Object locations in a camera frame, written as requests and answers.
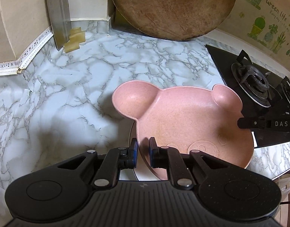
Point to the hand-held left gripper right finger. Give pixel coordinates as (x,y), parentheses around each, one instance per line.
(153,156)

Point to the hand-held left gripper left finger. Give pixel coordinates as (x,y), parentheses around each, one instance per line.
(134,156)

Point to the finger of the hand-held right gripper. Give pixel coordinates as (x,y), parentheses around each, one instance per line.
(272,123)

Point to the white gold-rimmed plate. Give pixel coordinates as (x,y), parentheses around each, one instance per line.
(129,175)

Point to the pink bear-shaped plate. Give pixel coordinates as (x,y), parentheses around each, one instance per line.
(182,118)

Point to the clear plastic bag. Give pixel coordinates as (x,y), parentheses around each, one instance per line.
(287,186)

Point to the black gas stove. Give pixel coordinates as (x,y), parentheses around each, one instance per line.
(230,61)

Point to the yellowish sponge blocks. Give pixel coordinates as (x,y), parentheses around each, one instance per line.
(75,39)

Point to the music-note edge tape strip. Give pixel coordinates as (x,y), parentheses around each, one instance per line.
(29,52)

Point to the round wooden cutting board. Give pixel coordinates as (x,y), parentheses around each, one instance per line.
(173,7)

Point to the green plant wall sticker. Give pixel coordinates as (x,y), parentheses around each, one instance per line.
(260,23)

